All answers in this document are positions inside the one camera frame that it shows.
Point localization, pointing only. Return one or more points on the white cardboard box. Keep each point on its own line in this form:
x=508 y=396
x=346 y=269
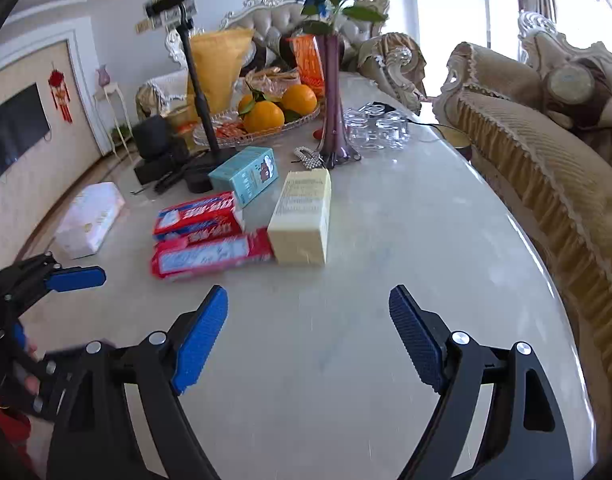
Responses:
x=88 y=220

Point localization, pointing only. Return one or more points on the yellow round container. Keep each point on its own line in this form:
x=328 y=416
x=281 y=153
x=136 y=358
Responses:
x=458 y=140

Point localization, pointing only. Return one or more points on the red toothpaste box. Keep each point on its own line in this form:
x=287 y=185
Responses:
x=198 y=215
x=201 y=255

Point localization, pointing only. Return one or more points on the red candy wrappers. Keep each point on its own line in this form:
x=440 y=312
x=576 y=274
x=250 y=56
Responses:
x=231 y=131

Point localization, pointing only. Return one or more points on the tan draped armchair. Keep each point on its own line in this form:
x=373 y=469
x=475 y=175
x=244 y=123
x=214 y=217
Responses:
x=393 y=65

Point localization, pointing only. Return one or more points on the cream carton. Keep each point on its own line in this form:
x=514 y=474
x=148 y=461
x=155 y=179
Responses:
x=301 y=220

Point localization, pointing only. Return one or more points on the orange snack packet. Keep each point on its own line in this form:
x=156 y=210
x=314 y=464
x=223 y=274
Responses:
x=308 y=62

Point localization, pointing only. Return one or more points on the red knot wall ornament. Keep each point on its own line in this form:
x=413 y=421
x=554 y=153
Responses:
x=60 y=90

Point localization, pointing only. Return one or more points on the yellow paper bag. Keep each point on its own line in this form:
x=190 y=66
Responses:
x=218 y=65

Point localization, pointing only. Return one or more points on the person's left hand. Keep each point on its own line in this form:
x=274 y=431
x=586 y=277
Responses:
x=32 y=386

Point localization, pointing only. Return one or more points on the glass fruit tray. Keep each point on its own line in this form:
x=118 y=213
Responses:
x=208 y=134

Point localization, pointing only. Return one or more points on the black phone tripod stand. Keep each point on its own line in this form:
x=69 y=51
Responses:
x=198 y=85

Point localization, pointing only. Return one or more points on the pearl hair clip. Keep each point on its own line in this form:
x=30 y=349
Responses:
x=308 y=157

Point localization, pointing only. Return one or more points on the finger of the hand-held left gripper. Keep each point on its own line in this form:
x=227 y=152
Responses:
x=20 y=337
x=76 y=279

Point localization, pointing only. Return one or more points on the lace covered armchair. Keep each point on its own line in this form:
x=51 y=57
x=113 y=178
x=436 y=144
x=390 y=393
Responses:
x=161 y=87

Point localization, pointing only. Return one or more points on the small orange fruit with leaf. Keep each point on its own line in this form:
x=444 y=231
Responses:
x=246 y=105

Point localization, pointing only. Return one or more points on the flat screen television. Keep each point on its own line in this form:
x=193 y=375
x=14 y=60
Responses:
x=13 y=130

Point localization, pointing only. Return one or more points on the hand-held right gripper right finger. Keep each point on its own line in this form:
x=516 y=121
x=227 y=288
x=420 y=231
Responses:
x=415 y=340

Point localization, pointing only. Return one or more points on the set of clear drinking glasses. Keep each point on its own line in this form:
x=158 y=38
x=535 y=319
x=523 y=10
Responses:
x=378 y=125

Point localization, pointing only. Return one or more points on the small purple vase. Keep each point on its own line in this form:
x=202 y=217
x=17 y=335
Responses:
x=103 y=76

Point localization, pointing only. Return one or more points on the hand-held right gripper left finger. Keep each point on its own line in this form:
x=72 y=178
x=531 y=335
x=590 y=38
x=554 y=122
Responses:
x=201 y=340

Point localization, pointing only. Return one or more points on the round brown beige cushion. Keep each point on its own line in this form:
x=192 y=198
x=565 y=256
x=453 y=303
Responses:
x=578 y=90

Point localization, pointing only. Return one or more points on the beige fringed sofa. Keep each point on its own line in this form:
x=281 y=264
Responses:
x=545 y=170

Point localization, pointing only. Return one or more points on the teal carton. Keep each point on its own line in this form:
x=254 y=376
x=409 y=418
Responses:
x=246 y=175

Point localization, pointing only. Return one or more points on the purple glass vase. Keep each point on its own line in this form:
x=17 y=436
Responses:
x=331 y=110

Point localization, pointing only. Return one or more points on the flat black box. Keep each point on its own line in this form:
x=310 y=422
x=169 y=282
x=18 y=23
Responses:
x=156 y=170

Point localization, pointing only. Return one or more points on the person's left forearm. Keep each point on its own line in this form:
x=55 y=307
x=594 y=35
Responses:
x=6 y=430

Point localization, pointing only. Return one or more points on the white side table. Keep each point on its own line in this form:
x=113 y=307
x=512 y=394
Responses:
x=111 y=97

